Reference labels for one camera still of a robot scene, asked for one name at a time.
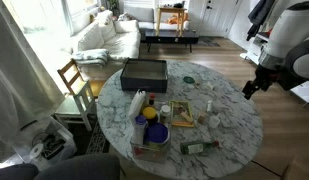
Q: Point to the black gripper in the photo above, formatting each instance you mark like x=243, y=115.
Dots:
x=251, y=89

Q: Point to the long wooden block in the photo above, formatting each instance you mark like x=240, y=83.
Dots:
x=187, y=117

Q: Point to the green hot sauce bottle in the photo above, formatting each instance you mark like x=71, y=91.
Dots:
x=194, y=147

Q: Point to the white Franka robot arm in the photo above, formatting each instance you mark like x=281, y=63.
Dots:
x=287, y=30

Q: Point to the small white bottle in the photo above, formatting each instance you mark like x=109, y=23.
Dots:
x=209, y=106

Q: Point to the short wooden block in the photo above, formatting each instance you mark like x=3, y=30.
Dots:
x=201, y=118

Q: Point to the red capped sauce bottle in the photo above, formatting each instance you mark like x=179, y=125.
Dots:
x=151, y=100

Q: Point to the tall white plastic bottle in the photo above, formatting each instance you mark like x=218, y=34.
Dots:
x=136, y=104

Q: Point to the blue capped white bottle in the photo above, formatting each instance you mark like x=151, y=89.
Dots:
x=139, y=128

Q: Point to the clear plastic measuring scoop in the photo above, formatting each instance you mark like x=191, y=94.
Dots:
x=214, y=122

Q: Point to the red item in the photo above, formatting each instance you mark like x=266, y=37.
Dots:
x=270, y=32

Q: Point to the green round lid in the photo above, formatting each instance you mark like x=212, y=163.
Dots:
x=189, y=80

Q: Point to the dark doormat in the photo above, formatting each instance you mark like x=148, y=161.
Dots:
x=209, y=41

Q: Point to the dark hanging jacket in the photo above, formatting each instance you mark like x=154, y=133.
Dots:
x=259, y=15

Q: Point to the yellow cutting board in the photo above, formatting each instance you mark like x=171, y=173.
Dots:
x=179, y=111

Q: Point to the white door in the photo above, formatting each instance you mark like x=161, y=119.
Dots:
x=217, y=16

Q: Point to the white lidded jar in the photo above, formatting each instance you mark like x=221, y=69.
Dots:
x=165, y=112

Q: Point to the brown cardboard box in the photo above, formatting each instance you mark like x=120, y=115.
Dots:
x=299, y=170

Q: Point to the black coffee table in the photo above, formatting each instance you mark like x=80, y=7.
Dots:
x=170, y=36

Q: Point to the orange toy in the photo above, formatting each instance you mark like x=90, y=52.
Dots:
x=175, y=19

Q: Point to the blue lidded can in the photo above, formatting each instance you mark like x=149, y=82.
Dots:
x=157, y=133

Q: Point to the yellow lidded jar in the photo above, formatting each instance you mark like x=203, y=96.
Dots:
x=150, y=114

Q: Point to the dark rectangular box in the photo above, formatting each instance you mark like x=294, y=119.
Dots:
x=144, y=83

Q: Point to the wooden side table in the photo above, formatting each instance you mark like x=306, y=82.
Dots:
x=170, y=10

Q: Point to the clear plastic bin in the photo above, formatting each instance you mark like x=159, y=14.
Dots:
x=150, y=154

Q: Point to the light grey sofa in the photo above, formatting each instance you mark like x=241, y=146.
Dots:
x=144, y=15

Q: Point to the white sofa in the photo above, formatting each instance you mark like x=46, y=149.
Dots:
x=122, y=45

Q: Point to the white sofa pillow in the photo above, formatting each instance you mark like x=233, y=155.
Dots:
x=126, y=26

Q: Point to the patterned pillow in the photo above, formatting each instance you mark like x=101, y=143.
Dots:
x=126, y=16

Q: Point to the green house plant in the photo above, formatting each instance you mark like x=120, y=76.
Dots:
x=113, y=5

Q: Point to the patterned rug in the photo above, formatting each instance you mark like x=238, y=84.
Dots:
x=97, y=141

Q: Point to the light blue blanket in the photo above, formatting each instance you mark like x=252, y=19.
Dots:
x=91, y=56

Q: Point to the wooden chair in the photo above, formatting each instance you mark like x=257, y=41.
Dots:
x=72, y=77

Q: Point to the white chair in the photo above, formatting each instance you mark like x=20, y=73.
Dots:
x=72, y=107

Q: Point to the grey armchair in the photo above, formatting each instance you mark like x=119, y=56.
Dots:
x=77, y=168

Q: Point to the bright window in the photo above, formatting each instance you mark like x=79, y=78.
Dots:
x=79, y=6

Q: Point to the clear storage tub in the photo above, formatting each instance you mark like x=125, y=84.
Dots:
x=54, y=146

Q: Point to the white paper roll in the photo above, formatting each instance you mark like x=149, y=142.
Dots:
x=36, y=151

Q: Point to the white curtain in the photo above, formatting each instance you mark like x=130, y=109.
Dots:
x=20, y=86

